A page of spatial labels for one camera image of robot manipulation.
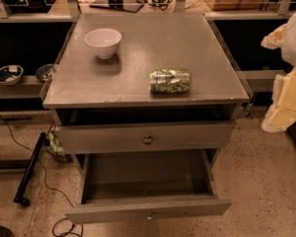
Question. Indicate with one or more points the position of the green chip bag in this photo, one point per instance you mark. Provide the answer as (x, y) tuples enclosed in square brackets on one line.
[(169, 81)]

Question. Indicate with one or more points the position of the white bowl with items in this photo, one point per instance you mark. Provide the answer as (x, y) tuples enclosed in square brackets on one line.
[(10, 75)]

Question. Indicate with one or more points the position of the black monitor stand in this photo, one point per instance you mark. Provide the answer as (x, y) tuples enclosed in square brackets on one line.
[(131, 6)]

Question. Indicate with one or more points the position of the dark small bowl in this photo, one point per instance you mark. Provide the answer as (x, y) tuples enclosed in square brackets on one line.
[(44, 72)]

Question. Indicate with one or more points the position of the white ceramic bowl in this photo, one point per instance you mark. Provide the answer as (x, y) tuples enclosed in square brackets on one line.
[(103, 42)]

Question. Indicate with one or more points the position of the black metal bar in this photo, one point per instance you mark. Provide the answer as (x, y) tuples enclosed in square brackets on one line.
[(19, 196)]

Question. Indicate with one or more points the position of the grey top drawer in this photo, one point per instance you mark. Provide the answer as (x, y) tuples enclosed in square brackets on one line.
[(144, 129)]

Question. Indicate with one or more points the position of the grey shelf beam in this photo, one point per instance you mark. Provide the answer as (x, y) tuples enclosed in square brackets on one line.
[(261, 80)]

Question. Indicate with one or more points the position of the green bag on floor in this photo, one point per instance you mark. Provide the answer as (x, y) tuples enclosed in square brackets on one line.
[(55, 148)]

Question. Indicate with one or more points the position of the grey drawer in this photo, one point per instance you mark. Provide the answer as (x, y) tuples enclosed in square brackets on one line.
[(144, 129), (132, 186)]

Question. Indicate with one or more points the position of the grey wooden drawer cabinet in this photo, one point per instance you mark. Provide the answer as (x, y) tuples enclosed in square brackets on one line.
[(149, 42)]

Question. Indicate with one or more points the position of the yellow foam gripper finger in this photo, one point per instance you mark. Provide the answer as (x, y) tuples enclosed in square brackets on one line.
[(274, 39), (282, 112)]

